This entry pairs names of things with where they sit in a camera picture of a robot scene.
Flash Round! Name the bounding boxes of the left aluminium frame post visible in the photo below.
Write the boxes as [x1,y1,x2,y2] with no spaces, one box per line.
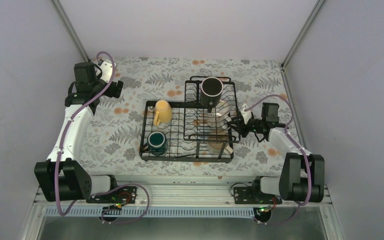
[50,0,90,62]

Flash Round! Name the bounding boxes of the aluminium frame post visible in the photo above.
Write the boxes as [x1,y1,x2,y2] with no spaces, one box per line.
[50,0,90,62]
[281,0,326,71]

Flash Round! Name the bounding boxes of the right aluminium frame post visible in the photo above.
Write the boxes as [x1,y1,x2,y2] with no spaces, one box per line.
[281,0,326,71]

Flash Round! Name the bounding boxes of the beige cream mug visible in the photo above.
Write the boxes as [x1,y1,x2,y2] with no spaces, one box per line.
[207,136,234,155]

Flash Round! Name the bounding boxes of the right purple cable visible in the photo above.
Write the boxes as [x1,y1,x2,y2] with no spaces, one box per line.
[243,94,313,226]

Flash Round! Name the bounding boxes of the white mug orange interior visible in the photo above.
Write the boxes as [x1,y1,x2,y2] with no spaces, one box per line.
[214,100,232,130]

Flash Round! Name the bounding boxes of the black wire dish rack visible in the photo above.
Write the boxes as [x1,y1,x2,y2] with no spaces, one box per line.
[139,76,241,163]

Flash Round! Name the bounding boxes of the grey slotted cable duct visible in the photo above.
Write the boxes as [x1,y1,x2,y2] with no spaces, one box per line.
[43,206,255,219]

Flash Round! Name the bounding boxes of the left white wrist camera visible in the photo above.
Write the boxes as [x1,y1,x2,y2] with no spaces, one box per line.
[97,59,113,83]

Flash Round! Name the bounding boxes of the dark green mug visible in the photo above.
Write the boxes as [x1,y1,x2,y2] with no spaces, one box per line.
[141,131,168,156]

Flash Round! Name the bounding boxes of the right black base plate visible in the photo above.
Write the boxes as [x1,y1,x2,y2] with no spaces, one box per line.
[233,186,283,205]

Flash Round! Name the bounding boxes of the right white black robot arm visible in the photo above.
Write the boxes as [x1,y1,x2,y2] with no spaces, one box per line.
[227,102,325,206]

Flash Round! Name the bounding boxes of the yellow mug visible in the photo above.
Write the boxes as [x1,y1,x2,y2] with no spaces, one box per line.
[153,100,173,126]

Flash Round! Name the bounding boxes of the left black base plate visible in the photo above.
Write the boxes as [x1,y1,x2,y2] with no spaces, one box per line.
[86,186,137,205]

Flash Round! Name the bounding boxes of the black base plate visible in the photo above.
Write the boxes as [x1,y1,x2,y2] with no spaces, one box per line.
[233,186,283,205]
[86,186,137,205]

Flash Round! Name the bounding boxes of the floral patterned tablecloth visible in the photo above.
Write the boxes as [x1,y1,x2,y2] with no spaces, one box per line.
[79,57,291,177]

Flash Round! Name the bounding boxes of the black mug white rim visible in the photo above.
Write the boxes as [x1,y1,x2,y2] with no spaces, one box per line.
[199,77,224,113]

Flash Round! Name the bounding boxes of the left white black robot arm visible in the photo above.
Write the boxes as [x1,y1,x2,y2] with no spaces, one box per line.
[34,60,123,202]

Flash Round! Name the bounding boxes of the aluminium mounting rail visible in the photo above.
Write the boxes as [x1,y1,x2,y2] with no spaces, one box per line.
[32,181,333,208]

